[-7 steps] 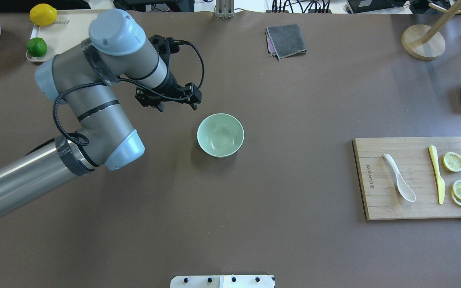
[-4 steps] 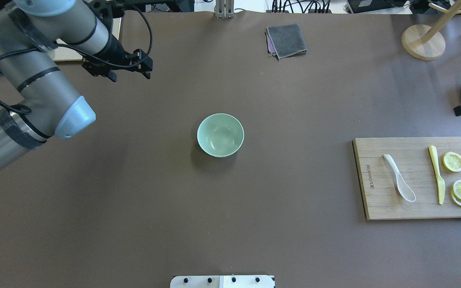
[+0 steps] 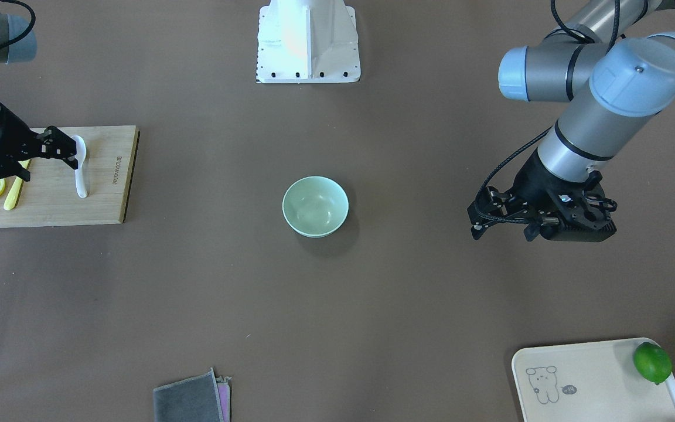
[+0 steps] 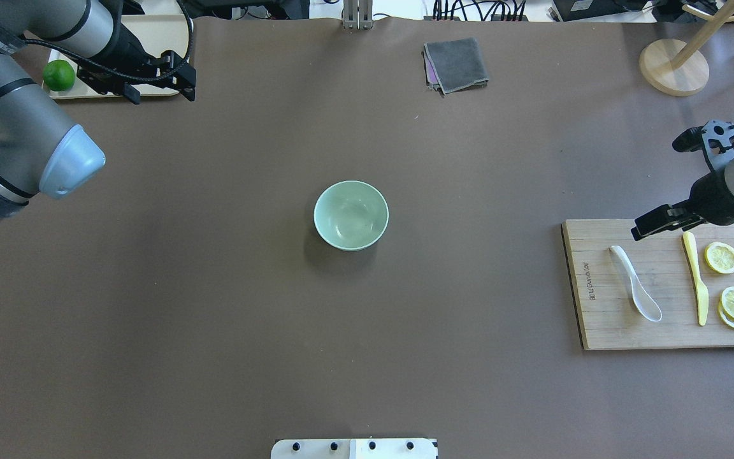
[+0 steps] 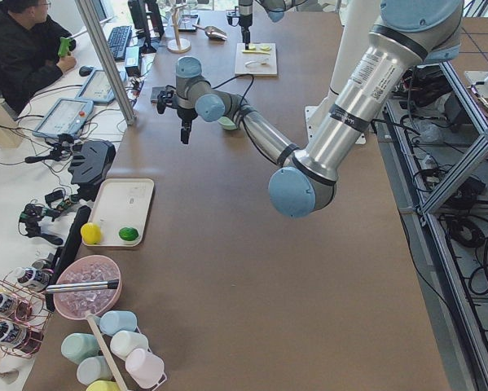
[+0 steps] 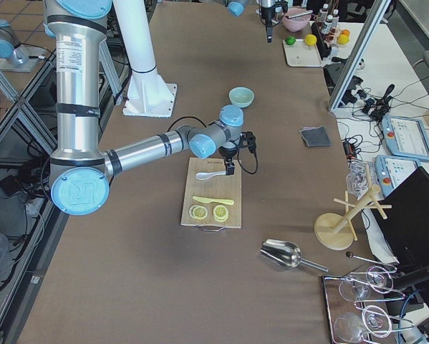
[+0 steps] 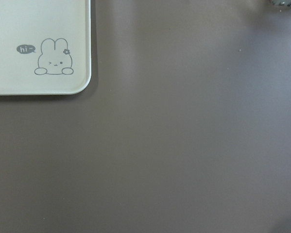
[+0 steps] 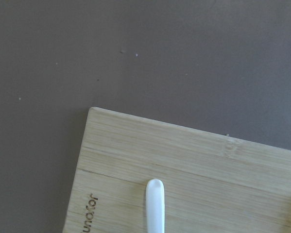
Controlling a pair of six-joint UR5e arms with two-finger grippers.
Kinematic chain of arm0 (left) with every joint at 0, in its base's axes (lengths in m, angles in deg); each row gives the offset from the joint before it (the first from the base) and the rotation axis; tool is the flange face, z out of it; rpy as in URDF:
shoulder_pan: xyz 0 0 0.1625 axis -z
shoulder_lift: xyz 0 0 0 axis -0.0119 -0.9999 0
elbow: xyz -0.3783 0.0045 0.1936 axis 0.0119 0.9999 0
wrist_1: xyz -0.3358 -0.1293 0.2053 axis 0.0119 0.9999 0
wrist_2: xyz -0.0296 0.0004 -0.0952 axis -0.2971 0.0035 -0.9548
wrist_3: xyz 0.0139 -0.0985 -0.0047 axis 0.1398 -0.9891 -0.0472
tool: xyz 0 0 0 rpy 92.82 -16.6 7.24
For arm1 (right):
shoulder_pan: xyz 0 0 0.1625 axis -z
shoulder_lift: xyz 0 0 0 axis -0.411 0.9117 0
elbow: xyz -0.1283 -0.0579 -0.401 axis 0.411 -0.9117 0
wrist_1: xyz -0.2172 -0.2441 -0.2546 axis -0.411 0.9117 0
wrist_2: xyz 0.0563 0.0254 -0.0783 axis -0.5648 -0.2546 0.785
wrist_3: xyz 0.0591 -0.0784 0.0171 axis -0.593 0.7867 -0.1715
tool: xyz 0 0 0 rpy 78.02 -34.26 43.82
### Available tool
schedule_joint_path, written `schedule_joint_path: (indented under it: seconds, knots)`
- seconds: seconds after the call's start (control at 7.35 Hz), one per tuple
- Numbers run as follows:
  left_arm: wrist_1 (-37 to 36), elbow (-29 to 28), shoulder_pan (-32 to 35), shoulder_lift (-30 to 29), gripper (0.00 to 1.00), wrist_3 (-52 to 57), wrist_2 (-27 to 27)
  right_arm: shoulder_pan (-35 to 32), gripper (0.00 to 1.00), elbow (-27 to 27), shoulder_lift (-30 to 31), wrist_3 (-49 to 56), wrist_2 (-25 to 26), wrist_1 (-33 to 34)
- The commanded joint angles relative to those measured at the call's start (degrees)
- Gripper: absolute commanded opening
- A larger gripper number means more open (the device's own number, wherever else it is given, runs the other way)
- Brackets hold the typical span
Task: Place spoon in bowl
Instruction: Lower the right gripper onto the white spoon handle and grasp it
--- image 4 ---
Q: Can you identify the white ceramic spoon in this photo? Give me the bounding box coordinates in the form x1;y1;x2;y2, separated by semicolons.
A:
608;245;663;323

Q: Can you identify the wooden stand with round base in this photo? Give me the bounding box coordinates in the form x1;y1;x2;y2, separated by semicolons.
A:
638;1;734;97

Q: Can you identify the light green bowl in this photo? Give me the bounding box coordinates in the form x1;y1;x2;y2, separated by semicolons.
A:
313;180;390;252

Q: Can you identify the lower lemon slice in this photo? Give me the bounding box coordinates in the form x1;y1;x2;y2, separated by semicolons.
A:
703;242;734;274

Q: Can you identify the upper lemon slice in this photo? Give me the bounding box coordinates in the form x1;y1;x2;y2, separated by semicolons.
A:
720;286;734;320

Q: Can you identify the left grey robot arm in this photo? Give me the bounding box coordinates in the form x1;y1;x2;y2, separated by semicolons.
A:
0;1;196;221

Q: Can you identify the grey folded cloth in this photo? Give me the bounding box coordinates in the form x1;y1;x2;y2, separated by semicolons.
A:
422;37;489;95

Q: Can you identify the bamboo cutting board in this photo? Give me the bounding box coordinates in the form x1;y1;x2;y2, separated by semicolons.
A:
561;220;734;351

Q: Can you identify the cream tray with bear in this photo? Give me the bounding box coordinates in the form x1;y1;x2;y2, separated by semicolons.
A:
39;14;187;99

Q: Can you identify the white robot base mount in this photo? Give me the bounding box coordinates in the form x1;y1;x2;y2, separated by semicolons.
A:
270;437;440;458

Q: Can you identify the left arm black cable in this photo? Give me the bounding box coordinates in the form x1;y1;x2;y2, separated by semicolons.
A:
0;0;196;160

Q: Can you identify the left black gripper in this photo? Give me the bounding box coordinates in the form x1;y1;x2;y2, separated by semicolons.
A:
78;21;196;105

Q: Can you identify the green lime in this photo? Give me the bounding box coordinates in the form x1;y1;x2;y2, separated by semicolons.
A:
43;60;76;91

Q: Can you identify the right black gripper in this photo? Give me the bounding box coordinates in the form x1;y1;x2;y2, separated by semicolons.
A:
630;120;734;241

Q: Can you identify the yellow plastic knife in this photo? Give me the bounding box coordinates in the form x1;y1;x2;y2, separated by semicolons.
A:
682;231;710;326

